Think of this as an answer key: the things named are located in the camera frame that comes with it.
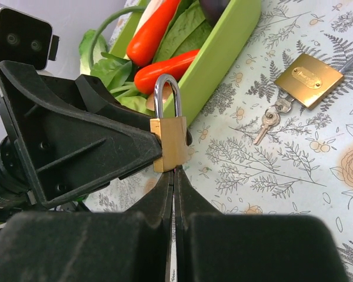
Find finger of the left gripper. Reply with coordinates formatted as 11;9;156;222
75;73;194;146

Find white toy radish in basket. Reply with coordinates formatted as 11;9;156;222
134;0;164;35

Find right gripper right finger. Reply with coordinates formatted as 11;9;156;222
174;167;348;281

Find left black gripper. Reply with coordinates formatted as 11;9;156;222
0;61;162;210

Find green napa cabbage toy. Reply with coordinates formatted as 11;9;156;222
78;28;109;76

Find brown toy potato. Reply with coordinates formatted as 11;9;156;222
145;85;173;112

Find green toy long beans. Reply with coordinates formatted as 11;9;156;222
87;5;146;70

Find orange toy carrot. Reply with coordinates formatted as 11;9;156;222
126;1;180;67

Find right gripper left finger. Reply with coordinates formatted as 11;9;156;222
0;172;174;281

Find silver keys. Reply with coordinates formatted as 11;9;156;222
254;96;295;145

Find purple toy eggplant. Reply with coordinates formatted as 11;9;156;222
199;0;230;26

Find green leafy toy in basket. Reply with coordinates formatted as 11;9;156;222
79;1;212;115

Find small brass padlock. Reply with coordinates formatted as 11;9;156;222
150;74;188;173

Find red toy chili pepper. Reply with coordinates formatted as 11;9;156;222
134;49;199;95

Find green plastic basket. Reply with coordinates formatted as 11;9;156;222
111;1;261;124

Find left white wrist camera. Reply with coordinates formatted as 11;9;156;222
0;3;59;76

